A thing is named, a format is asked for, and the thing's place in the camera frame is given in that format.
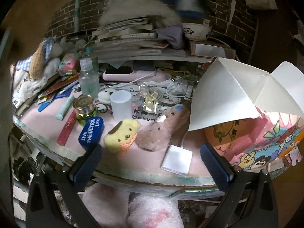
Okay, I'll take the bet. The brown cardboard box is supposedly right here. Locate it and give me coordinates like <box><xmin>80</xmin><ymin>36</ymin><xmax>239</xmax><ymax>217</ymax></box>
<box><xmin>189</xmin><ymin>40</ymin><xmax>237</xmax><ymax>59</ymax></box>

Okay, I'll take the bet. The white fluffy fur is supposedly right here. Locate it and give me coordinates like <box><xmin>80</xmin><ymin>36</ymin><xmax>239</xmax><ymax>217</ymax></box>
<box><xmin>98</xmin><ymin>0</ymin><xmax>182</xmax><ymax>29</ymax></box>

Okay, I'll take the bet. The white panda bowl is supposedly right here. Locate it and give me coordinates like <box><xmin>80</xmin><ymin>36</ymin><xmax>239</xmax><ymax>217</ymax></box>
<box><xmin>182</xmin><ymin>22</ymin><xmax>212</xmax><ymax>41</ymax></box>

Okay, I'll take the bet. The small white plush toy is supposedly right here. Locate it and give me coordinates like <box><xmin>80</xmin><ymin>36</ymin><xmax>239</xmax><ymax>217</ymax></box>
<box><xmin>98</xmin><ymin>88</ymin><xmax>117</xmax><ymax>104</ymax></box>

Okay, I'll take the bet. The pink tissue packet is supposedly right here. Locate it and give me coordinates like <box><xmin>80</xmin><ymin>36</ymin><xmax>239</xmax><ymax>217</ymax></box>
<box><xmin>58</xmin><ymin>53</ymin><xmax>80</xmax><ymax>75</ymax></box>

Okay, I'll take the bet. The clear bag of bows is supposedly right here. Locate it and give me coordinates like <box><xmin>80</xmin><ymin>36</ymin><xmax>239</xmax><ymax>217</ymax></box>
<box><xmin>139</xmin><ymin>85</ymin><xmax>164</xmax><ymax>114</ymax></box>

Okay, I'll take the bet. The pile of stationery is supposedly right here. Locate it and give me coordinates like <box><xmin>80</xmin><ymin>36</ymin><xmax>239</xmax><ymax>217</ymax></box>
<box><xmin>14</xmin><ymin>72</ymin><xmax>81</xmax><ymax>117</ymax></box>

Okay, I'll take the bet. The pink tube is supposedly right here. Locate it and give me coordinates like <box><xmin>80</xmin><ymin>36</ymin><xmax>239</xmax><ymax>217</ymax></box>
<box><xmin>56</xmin><ymin>116</ymin><xmax>76</xmax><ymax>146</ymax></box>

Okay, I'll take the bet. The green jar with gold lid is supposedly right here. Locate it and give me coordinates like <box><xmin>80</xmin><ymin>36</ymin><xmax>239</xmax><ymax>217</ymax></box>
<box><xmin>72</xmin><ymin>94</ymin><xmax>98</xmax><ymax>127</ymax></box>

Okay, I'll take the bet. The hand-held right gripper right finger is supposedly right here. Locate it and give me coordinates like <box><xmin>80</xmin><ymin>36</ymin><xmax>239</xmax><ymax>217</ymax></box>
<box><xmin>200</xmin><ymin>142</ymin><xmax>278</xmax><ymax>228</ymax></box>

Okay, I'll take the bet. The teal wall pipe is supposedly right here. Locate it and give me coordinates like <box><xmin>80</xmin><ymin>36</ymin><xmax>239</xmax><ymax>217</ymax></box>
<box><xmin>74</xmin><ymin>0</ymin><xmax>81</xmax><ymax>32</ymax></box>

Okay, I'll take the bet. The white cable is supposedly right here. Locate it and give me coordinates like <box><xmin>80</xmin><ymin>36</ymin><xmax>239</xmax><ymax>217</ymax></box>
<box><xmin>128</xmin><ymin>69</ymin><xmax>190</xmax><ymax>95</ymax></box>

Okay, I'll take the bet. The purple cloth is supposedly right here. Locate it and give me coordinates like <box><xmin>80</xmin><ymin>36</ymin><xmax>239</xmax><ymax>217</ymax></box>
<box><xmin>154</xmin><ymin>25</ymin><xmax>187</xmax><ymax>50</ymax></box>

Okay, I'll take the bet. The yellow dog plush toy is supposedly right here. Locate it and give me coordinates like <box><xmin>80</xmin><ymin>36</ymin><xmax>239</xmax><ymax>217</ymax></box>
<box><xmin>104</xmin><ymin>118</ymin><xmax>141</xmax><ymax>159</ymax></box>

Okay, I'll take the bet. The white face mask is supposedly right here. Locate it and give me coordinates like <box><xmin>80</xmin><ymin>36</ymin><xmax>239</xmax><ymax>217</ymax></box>
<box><xmin>157</xmin><ymin>79</ymin><xmax>188</xmax><ymax>95</ymax></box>

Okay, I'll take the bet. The pink hair brush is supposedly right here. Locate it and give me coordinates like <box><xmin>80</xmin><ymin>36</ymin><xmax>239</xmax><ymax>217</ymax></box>
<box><xmin>102</xmin><ymin>65</ymin><xmax>168</xmax><ymax>82</ymax></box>

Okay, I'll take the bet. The translucent white cup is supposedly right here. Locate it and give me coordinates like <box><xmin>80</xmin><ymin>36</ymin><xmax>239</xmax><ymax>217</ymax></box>
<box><xmin>110</xmin><ymin>91</ymin><xmax>132</xmax><ymax>122</ymax></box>

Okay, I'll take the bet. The stack of books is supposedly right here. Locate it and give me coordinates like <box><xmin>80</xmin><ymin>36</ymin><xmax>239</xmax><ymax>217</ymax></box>
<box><xmin>89</xmin><ymin>17</ymin><xmax>188</xmax><ymax>61</ymax></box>

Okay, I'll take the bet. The dark blue card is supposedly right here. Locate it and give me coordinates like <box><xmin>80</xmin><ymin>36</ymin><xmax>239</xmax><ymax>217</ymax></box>
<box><xmin>132</xmin><ymin>60</ymin><xmax>156</xmax><ymax>72</ymax></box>

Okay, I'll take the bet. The mint green tube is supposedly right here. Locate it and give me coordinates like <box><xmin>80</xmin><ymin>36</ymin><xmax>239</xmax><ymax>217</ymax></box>
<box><xmin>55</xmin><ymin>94</ymin><xmax>75</xmax><ymax>120</ymax></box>

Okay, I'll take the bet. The blue oval case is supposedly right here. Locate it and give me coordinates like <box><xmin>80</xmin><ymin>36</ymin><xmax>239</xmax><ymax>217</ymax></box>
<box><xmin>78</xmin><ymin>116</ymin><xmax>105</xmax><ymax>150</ymax></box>

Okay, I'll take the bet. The plush toy with gingham cloth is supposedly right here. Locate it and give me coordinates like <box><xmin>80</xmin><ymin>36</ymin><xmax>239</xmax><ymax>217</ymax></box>
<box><xmin>11</xmin><ymin>37</ymin><xmax>63</xmax><ymax>105</ymax></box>

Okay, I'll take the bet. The white square box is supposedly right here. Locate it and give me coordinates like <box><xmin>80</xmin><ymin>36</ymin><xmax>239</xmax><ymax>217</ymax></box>
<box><xmin>161</xmin><ymin>145</ymin><xmax>193</xmax><ymax>176</ymax></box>

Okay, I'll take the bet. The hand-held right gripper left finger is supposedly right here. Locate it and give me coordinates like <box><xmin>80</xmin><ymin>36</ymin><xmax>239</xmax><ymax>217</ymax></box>
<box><xmin>26</xmin><ymin>142</ymin><xmax>104</xmax><ymax>228</ymax></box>

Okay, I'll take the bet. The clear plastic bottle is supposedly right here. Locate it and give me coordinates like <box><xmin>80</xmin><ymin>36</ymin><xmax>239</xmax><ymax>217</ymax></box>
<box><xmin>78</xmin><ymin>57</ymin><xmax>101</xmax><ymax>98</ymax></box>

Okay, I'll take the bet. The teal cap bottle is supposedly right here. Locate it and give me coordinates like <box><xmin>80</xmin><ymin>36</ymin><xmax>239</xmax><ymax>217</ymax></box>
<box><xmin>85</xmin><ymin>47</ymin><xmax>99</xmax><ymax>63</ymax></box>

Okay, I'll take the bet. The blue white fuzzy object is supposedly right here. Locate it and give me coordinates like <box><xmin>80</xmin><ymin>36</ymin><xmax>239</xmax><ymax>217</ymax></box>
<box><xmin>164</xmin><ymin>0</ymin><xmax>206</xmax><ymax>21</ymax></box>

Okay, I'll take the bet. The brown plush pencil case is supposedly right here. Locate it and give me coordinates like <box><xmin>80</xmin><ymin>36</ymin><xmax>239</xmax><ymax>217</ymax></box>
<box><xmin>135</xmin><ymin>103</ymin><xmax>190</xmax><ymax>152</ymax></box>

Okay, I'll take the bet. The pink fluffy cloth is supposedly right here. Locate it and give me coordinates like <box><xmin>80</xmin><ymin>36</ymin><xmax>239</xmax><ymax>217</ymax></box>
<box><xmin>82</xmin><ymin>183</ymin><xmax>184</xmax><ymax>228</ymax></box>

